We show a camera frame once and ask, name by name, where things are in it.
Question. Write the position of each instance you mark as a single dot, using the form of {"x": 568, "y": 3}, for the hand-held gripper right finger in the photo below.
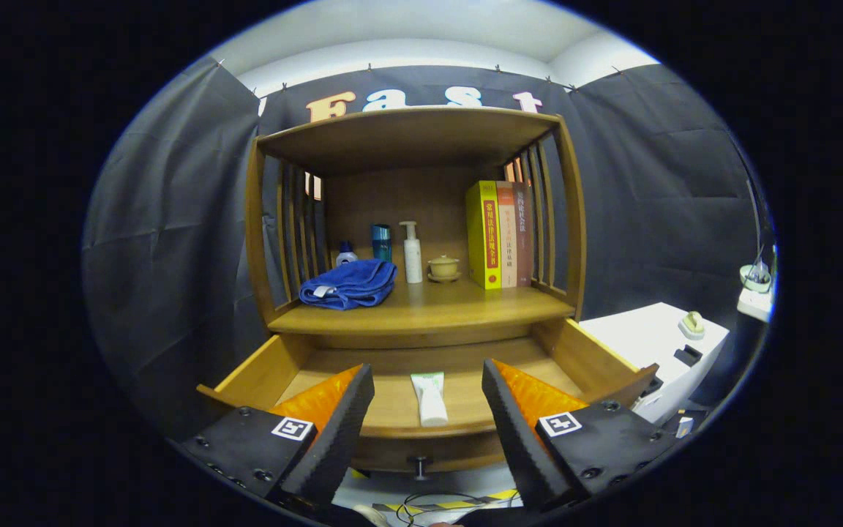
{"x": 518, "y": 439}

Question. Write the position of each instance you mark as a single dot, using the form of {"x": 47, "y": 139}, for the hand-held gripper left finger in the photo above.
{"x": 337, "y": 439}

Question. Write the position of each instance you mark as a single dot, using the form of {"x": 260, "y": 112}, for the wooden drawer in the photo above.
{"x": 458, "y": 366}

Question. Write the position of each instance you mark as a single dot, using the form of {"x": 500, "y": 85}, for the blue folded towel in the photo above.
{"x": 352, "y": 282}

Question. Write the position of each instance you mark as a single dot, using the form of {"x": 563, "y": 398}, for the wooden cabinet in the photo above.
{"x": 407, "y": 135}

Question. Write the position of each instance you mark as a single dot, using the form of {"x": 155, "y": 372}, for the white green tube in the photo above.
{"x": 430, "y": 399}

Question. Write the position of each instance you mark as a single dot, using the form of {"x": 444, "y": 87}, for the dark red book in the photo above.
{"x": 523, "y": 234}

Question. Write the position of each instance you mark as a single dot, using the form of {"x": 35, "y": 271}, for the yellow book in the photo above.
{"x": 481, "y": 234}

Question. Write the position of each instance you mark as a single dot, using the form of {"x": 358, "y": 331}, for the orange white book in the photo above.
{"x": 508, "y": 234}

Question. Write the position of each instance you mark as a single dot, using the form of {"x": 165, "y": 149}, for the teal bottle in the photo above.
{"x": 381, "y": 241}

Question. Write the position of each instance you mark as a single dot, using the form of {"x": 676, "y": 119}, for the small white blue-capped bottle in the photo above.
{"x": 346, "y": 258}

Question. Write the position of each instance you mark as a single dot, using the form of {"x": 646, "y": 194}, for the pale green cup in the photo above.
{"x": 754, "y": 278}

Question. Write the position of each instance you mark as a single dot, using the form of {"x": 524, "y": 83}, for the wooden countertop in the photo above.
{"x": 451, "y": 304}

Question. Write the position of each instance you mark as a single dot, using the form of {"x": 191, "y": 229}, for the white pump bottle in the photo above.
{"x": 413, "y": 260}

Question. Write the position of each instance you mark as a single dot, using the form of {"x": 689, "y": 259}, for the yellow black floor tape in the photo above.
{"x": 465, "y": 503}

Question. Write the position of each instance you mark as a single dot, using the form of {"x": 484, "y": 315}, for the pale tape dispenser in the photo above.
{"x": 692, "y": 324}

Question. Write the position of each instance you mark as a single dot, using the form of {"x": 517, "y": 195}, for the beige lidded teacup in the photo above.
{"x": 443, "y": 268}

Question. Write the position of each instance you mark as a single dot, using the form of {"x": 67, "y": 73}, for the white box unit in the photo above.
{"x": 641, "y": 337}

